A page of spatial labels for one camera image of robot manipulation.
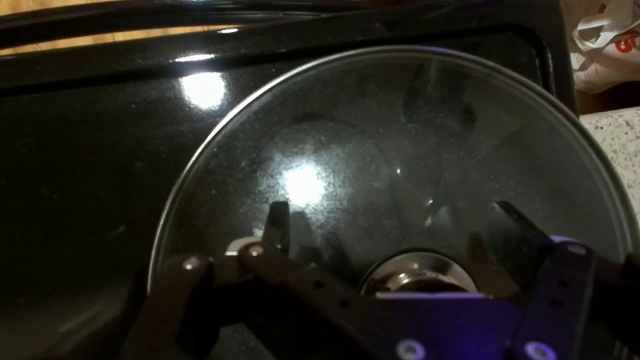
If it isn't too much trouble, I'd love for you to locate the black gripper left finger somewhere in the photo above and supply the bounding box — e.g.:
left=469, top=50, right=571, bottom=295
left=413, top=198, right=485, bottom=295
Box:
left=123, top=202, right=374, bottom=360

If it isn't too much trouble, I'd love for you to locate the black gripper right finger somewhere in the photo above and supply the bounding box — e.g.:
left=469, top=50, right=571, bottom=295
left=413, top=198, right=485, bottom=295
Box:
left=495, top=200, right=640, bottom=360

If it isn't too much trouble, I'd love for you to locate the glass pot lid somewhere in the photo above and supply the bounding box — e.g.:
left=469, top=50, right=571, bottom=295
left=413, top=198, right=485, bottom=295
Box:
left=150, top=46, right=638, bottom=283

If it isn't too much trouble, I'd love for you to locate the black electric stove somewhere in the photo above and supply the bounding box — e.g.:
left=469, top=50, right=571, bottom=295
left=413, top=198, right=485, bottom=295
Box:
left=0, top=0, right=572, bottom=360

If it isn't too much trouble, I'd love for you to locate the white plastic bag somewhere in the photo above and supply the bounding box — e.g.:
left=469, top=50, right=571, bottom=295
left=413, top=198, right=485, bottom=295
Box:
left=561, top=0, right=640, bottom=94

